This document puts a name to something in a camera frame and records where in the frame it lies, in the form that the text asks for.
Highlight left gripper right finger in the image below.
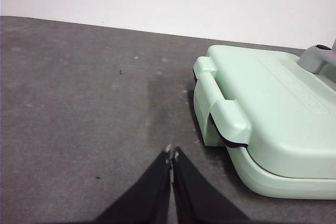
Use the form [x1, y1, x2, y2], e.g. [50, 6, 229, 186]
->
[171, 146, 250, 224]

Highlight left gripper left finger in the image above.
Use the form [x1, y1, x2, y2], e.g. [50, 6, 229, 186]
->
[91, 143, 173, 224]

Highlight mint green breakfast machine base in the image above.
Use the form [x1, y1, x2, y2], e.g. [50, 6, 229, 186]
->
[193, 58, 336, 200]

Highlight mint green griddle cover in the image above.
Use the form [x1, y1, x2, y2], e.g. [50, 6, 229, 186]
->
[193, 44, 336, 180]

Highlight silver griddle cover handle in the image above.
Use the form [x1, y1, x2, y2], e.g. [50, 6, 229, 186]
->
[296, 37, 336, 74]

